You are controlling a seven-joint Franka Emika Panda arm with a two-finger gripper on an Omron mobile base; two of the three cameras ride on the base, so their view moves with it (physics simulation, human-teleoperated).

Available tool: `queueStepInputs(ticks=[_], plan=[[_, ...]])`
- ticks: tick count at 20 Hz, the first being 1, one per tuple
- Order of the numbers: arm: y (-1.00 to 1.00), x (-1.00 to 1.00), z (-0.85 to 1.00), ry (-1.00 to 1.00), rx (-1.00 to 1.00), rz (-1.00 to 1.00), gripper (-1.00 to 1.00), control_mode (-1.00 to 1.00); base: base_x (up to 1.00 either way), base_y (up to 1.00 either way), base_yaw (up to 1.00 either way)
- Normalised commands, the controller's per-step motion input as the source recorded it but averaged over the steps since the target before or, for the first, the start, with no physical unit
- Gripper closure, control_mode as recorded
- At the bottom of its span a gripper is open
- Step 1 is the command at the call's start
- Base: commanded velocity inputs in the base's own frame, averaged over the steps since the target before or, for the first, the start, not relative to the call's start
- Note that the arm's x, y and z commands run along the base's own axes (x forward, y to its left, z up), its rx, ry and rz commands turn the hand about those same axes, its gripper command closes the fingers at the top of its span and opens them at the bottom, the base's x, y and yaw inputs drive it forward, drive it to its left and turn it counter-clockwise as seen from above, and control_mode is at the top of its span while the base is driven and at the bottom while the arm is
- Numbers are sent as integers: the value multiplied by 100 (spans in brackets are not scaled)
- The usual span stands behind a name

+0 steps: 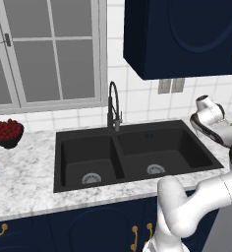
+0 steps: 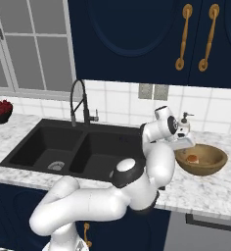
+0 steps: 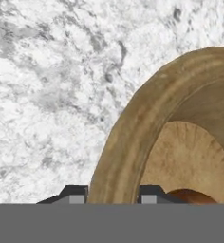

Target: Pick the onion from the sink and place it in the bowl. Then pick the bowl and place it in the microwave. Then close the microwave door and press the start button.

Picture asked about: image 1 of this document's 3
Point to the grey dishwasher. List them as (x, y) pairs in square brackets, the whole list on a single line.
[(227, 233)]

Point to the red fruit pile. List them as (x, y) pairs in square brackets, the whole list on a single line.
[(5, 129)]

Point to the grey wall socket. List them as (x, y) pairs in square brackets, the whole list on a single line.
[(164, 86), (178, 85)]

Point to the black double sink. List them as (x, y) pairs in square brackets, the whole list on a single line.
[(88, 154)]

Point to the grey window latch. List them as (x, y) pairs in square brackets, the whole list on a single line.
[(7, 39)]

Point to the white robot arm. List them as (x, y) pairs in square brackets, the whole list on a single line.
[(183, 210)]

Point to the navy drawer front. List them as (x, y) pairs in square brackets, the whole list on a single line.
[(23, 233)]

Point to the black spring tap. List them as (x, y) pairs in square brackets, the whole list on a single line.
[(113, 113)]

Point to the white framed window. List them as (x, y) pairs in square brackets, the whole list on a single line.
[(100, 49)]

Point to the black bowl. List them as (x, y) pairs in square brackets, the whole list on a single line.
[(8, 142)]

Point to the navy wall cupboard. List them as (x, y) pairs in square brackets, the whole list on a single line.
[(160, 39)]

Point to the navy cupboard door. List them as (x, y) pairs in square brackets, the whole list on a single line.
[(91, 226), (151, 210)]

